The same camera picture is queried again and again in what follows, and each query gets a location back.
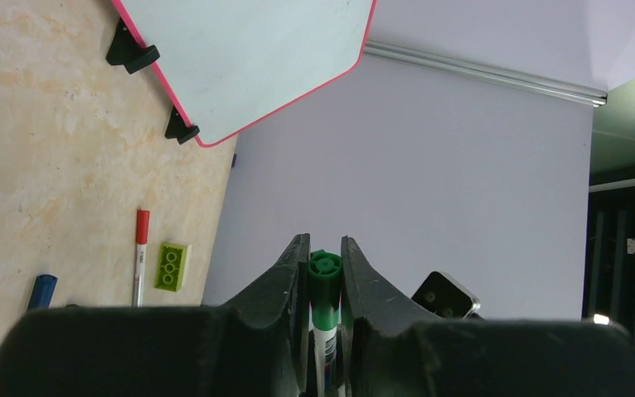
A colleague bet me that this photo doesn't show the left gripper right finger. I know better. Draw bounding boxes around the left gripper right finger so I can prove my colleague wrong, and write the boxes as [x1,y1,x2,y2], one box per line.
[341,237,635,396]

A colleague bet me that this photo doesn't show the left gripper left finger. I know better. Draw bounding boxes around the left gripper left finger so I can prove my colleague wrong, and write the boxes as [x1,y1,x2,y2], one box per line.
[0,233,310,396]

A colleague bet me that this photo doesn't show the green marker pen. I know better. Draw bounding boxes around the green marker pen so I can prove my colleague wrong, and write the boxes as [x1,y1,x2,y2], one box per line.
[308,250,342,396]

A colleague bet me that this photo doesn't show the right whiteboard stand foot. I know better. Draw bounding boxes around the right whiteboard stand foot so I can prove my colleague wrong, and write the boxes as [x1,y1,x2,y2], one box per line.
[165,107,200,145]

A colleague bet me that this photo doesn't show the whiteboard stand foot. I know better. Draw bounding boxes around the whiteboard stand foot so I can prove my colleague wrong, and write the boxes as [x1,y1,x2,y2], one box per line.
[105,18,160,74]
[165,107,200,145]

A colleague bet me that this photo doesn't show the pink framed whiteboard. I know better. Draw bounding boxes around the pink framed whiteboard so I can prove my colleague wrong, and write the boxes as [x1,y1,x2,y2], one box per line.
[114,1,376,147]

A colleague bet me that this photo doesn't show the left whiteboard stand foot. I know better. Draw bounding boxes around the left whiteboard stand foot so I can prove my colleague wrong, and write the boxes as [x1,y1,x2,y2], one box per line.
[105,18,160,74]

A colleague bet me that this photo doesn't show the lime green lego brick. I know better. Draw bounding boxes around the lime green lego brick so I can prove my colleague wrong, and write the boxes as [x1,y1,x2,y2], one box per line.
[154,242,192,292]

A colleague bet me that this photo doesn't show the red cap marker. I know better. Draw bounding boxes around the red cap marker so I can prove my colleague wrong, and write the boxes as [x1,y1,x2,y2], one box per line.
[131,209,150,307]

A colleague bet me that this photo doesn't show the blue cap marker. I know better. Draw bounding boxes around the blue cap marker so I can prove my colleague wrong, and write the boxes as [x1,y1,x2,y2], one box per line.
[26,274,58,311]

